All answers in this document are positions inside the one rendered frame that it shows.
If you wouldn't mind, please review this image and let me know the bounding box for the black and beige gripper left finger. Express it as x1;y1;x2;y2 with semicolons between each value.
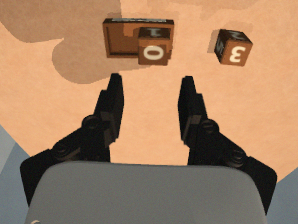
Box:
20;73;125;207

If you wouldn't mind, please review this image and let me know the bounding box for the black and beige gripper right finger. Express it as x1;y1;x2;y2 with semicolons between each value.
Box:
177;76;278;215

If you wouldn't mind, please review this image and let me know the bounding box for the brown number cube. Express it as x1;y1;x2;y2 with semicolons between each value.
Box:
214;29;253;67
138;27;170;66

